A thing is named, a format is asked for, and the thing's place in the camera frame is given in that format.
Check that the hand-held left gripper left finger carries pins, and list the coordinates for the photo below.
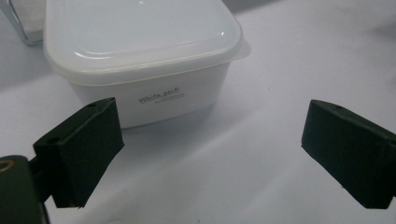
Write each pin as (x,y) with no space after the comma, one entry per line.
(77,158)

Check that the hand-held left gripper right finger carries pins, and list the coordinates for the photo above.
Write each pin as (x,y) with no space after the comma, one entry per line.
(351,155)

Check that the white plastic container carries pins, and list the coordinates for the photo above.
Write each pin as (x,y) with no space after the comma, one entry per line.
(162,96)

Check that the white plastic container lid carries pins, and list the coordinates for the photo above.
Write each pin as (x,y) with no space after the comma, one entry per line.
(140,37)

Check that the clear glass pitcher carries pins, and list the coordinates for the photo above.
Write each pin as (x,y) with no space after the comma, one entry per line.
(26,21)

